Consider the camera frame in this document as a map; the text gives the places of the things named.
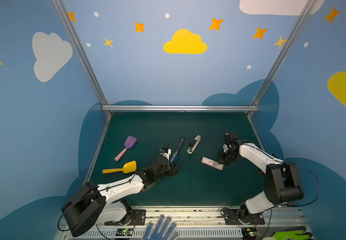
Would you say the purple pink spatula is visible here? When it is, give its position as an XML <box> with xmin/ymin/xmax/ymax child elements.
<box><xmin>115</xmin><ymin>136</ymin><xmax>138</xmax><ymax>162</ymax></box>

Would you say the controller board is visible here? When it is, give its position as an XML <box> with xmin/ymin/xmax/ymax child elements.
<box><xmin>241</xmin><ymin>228</ymin><xmax>259</xmax><ymax>240</ymax></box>
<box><xmin>116</xmin><ymin>228</ymin><xmax>134</xmax><ymax>237</ymax></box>

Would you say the blue dotted work glove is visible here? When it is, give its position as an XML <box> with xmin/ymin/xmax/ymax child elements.
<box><xmin>142</xmin><ymin>215</ymin><xmax>179</xmax><ymax>240</ymax></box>

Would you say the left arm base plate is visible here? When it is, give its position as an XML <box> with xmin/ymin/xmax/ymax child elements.
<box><xmin>104</xmin><ymin>210</ymin><xmax>146</xmax><ymax>226</ymax></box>

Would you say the yellow spatula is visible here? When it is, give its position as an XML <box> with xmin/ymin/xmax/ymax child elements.
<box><xmin>102</xmin><ymin>161</ymin><xmax>137</xmax><ymax>174</ymax></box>

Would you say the left controller board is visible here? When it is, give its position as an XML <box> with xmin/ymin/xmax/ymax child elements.
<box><xmin>116</xmin><ymin>228</ymin><xmax>134</xmax><ymax>237</ymax></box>

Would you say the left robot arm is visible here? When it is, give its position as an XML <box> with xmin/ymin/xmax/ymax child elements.
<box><xmin>62</xmin><ymin>155</ymin><xmax>180</xmax><ymax>237</ymax></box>

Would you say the left aluminium frame post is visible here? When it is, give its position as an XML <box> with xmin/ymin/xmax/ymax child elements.
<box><xmin>52</xmin><ymin>0</ymin><xmax>108</xmax><ymax>107</ymax></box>

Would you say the aluminium rear frame bar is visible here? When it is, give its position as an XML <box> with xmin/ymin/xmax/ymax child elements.
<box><xmin>102</xmin><ymin>105</ymin><xmax>259</xmax><ymax>112</ymax></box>

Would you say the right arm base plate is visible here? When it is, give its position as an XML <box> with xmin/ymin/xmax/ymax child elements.
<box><xmin>220</xmin><ymin>208</ymin><xmax>265</xmax><ymax>225</ymax></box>

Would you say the blue black stapler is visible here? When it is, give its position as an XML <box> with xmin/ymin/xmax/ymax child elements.
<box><xmin>170</xmin><ymin>138</ymin><xmax>185</xmax><ymax>163</ymax></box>

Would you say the right controller board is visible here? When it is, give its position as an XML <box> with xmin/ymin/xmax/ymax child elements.
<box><xmin>241</xmin><ymin>228</ymin><xmax>259</xmax><ymax>240</ymax></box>

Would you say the red white staple box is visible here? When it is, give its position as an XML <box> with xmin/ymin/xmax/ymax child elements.
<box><xmin>201</xmin><ymin>157</ymin><xmax>224</xmax><ymax>171</ymax></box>

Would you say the green black work glove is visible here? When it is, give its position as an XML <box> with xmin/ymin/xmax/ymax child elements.
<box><xmin>263</xmin><ymin>226</ymin><xmax>313</xmax><ymax>240</ymax></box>

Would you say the aluminium frame post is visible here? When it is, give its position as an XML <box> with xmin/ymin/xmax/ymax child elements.
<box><xmin>52</xmin><ymin>0</ymin><xmax>108</xmax><ymax>107</ymax></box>
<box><xmin>246</xmin><ymin>0</ymin><xmax>317</xmax><ymax>119</ymax></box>

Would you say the right aluminium frame post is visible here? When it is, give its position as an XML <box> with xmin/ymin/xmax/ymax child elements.
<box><xmin>246</xmin><ymin>0</ymin><xmax>317</xmax><ymax>119</ymax></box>

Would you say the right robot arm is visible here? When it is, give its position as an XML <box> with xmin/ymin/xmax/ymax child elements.
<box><xmin>218</xmin><ymin>133</ymin><xmax>304</xmax><ymax>219</ymax></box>

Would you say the beige black stapler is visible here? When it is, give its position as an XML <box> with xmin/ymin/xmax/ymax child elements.
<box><xmin>187</xmin><ymin>135</ymin><xmax>201</xmax><ymax>154</ymax></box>

